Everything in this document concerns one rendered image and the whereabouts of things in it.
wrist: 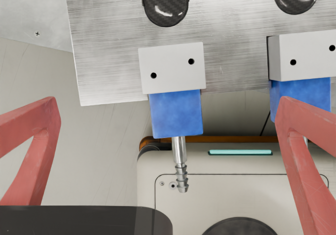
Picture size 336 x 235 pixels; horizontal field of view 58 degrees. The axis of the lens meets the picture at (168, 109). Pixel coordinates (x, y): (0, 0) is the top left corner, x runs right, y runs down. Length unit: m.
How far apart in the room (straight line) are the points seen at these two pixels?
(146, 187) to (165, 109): 0.68
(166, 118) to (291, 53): 0.11
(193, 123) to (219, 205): 0.71
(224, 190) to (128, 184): 0.43
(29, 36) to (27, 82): 0.89
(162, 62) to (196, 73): 0.03
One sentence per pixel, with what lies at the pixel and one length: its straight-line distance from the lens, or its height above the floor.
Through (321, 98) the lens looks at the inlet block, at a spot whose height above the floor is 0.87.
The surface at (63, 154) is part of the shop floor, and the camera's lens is 1.24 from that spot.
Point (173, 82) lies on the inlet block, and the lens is 0.24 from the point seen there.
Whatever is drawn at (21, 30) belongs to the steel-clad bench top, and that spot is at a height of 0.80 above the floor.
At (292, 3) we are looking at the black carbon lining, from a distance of 0.29.
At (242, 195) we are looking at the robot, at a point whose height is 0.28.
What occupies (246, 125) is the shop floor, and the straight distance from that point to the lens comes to 1.18.
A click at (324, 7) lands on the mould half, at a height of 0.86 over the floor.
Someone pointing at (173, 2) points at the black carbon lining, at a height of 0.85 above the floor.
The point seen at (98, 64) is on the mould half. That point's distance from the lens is 0.27.
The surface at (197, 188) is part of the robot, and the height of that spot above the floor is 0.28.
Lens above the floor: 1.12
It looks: 81 degrees down
